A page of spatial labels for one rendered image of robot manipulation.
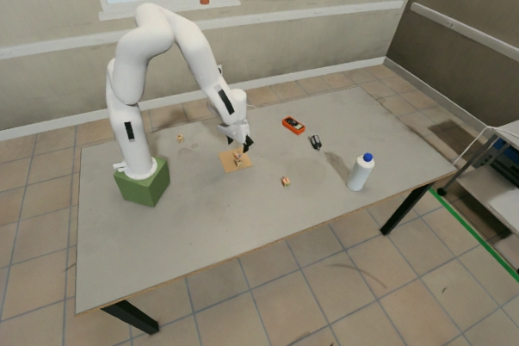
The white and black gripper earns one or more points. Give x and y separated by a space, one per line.
243 135

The white bottle with blue cap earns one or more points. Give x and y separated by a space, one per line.
359 174

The orange pocket multimeter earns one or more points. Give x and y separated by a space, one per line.
293 125

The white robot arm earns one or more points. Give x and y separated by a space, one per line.
126 85

